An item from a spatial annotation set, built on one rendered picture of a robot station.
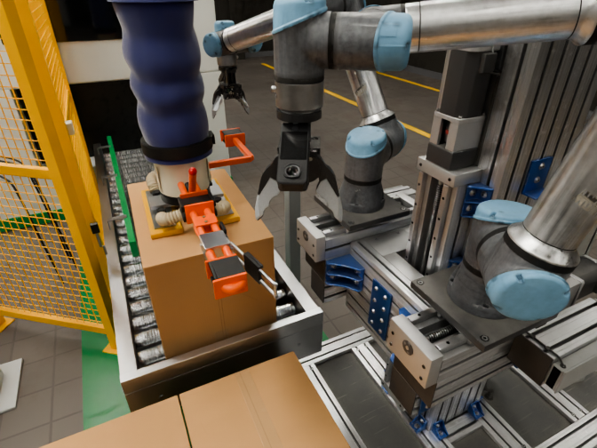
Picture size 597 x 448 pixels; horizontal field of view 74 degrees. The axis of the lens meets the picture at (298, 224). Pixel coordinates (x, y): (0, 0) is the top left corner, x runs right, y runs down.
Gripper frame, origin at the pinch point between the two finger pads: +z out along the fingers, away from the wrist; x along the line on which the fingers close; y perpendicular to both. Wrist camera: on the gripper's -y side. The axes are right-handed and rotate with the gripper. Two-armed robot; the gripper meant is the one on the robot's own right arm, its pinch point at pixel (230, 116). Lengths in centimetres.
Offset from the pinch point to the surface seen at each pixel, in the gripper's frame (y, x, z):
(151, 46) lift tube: 39, -30, -33
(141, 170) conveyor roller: -116, -37, 64
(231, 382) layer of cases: 77, -26, 62
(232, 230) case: 52, -16, 22
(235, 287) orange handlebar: 96, -26, 8
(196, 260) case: 61, -29, 24
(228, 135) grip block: 4.2, -2.6, 6.5
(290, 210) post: 10, 23, 45
